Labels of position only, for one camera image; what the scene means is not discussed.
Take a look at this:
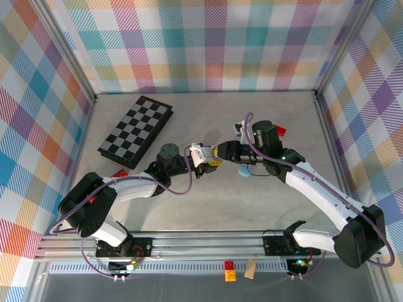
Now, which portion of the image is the black and grey chessboard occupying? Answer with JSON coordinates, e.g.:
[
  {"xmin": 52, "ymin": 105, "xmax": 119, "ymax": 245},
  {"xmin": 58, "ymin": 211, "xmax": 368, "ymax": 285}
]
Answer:
[{"xmin": 96, "ymin": 95, "xmax": 174, "ymax": 171}]

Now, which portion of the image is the small black circuit board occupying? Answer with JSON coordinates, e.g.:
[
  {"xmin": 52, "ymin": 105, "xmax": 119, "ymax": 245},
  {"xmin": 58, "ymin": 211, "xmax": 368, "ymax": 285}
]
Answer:
[
  {"xmin": 287, "ymin": 257, "xmax": 315, "ymax": 275},
  {"xmin": 108, "ymin": 257, "xmax": 142, "ymax": 274}
]

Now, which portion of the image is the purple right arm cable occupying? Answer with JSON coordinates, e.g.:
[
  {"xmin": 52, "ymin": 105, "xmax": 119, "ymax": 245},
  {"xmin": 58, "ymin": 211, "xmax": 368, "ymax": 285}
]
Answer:
[{"xmin": 241, "ymin": 112, "xmax": 396, "ymax": 281}]

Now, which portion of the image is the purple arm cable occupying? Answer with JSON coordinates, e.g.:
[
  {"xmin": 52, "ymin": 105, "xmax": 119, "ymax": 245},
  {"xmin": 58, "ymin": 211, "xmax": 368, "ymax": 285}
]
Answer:
[
  {"xmin": 50, "ymin": 147, "xmax": 193, "ymax": 281},
  {"xmin": 241, "ymin": 112, "xmax": 396, "ymax": 281}
]

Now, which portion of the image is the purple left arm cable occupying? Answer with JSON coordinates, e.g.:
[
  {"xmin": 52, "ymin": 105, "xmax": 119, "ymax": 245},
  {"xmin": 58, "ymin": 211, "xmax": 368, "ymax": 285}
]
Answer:
[{"xmin": 50, "ymin": 147, "xmax": 193, "ymax": 281}]

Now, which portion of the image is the aluminium side rail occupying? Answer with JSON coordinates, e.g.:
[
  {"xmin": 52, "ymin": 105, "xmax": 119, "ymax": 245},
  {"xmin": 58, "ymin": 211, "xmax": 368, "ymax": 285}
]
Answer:
[
  {"xmin": 314, "ymin": 90, "xmax": 360, "ymax": 208},
  {"xmin": 61, "ymin": 99, "xmax": 97, "ymax": 202}
]

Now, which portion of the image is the wide aluminium base rail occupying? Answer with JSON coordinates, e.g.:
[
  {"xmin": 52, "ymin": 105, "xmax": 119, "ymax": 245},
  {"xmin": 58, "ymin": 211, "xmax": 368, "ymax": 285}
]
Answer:
[{"xmin": 33, "ymin": 230, "xmax": 382, "ymax": 262}]

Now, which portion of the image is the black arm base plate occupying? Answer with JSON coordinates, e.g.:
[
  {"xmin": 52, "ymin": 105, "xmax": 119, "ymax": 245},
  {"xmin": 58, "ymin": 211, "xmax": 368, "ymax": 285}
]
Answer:
[
  {"xmin": 95, "ymin": 238, "xmax": 154, "ymax": 258},
  {"xmin": 263, "ymin": 230, "xmax": 322, "ymax": 257}
]

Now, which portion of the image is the grey slotted cable duct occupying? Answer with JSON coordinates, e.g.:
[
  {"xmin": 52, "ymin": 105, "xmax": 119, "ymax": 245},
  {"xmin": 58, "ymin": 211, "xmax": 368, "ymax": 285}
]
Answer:
[{"xmin": 48, "ymin": 262, "xmax": 290, "ymax": 274}]

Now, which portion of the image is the aluminium frame post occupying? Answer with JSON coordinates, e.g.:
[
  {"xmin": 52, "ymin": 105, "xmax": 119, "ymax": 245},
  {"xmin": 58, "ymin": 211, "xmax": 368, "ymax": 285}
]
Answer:
[
  {"xmin": 314, "ymin": 0, "xmax": 377, "ymax": 98},
  {"xmin": 31, "ymin": 0, "xmax": 99, "ymax": 106}
]

